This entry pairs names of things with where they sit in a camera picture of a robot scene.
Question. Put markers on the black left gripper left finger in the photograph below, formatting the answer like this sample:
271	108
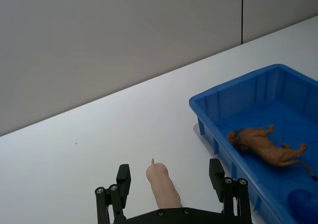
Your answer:
123	181

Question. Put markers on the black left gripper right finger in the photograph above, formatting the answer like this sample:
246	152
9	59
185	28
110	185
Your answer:
217	176

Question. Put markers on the pale pink toy sausage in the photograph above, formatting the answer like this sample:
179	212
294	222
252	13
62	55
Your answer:
161	184

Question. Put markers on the brown toy lion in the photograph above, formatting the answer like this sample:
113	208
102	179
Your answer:
263	149

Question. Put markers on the blue plastic bin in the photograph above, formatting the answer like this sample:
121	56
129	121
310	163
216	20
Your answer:
261	104

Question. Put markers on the small blue round toy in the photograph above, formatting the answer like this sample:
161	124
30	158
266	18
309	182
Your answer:
299	200

